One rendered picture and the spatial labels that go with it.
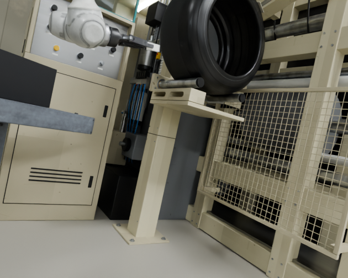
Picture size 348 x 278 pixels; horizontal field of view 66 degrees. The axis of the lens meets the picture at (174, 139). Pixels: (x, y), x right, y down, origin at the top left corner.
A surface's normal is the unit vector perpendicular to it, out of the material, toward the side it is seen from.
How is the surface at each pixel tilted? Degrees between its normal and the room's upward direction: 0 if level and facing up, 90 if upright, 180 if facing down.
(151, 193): 90
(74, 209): 90
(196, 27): 99
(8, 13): 90
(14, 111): 90
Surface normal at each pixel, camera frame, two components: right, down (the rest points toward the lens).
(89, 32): 0.50, 0.51
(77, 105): 0.54, 0.14
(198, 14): -0.15, -0.02
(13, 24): 0.84, 0.19
